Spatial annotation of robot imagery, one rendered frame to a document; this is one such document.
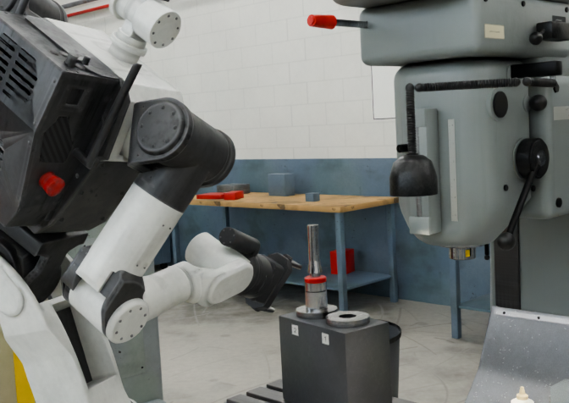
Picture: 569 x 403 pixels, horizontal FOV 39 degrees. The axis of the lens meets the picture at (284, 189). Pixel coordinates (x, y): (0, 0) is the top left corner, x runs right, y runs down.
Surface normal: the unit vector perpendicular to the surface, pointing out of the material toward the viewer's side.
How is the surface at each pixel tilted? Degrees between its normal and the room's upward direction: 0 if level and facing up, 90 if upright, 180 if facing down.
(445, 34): 90
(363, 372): 90
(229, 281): 117
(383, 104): 90
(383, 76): 90
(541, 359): 63
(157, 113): 68
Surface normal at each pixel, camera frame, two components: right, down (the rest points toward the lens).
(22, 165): -0.62, 0.22
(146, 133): -0.43, -0.29
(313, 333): -0.80, 0.09
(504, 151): 0.71, 0.02
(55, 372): -0.38, 0.10
